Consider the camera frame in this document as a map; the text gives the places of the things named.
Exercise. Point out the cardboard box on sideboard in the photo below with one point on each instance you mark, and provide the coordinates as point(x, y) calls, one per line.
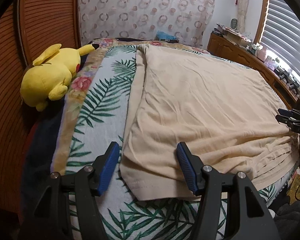
point(237, 39)

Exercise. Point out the floral bedspread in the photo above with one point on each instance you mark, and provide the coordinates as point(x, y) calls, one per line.
point(96, 105)

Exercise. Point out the blue tissue box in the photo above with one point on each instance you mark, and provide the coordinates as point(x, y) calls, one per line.
point(162, 36)

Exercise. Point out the wooden slatted headboard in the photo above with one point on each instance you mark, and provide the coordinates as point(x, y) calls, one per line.
point(27, 27)

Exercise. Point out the wooden sideboard cabinet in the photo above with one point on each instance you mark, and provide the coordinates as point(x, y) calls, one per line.
point(221, 47)

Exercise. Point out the beige t-shirt yellow print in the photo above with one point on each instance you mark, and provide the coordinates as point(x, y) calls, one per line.
point(225, 113)

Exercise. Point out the pink container on sideboard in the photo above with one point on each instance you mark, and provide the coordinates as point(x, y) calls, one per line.
point(262, 54)

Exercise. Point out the patterned lace curtain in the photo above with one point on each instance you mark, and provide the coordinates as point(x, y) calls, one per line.
point(142, 19)

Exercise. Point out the yellow Pikachu plush toy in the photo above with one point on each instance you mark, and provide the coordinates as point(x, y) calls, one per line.
point(51, 74)

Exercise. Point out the small round desk fan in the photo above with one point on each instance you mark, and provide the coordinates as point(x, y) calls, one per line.
point(234, 24)

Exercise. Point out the white window blinds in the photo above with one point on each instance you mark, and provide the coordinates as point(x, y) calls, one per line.
point(281, 34)

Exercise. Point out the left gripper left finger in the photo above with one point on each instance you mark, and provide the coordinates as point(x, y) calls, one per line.
point(51, 217)

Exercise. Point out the palm leaf print blanket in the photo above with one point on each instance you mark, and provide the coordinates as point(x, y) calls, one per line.
point(124, 217)

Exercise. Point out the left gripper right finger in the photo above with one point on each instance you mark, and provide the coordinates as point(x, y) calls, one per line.
point(247, 216)

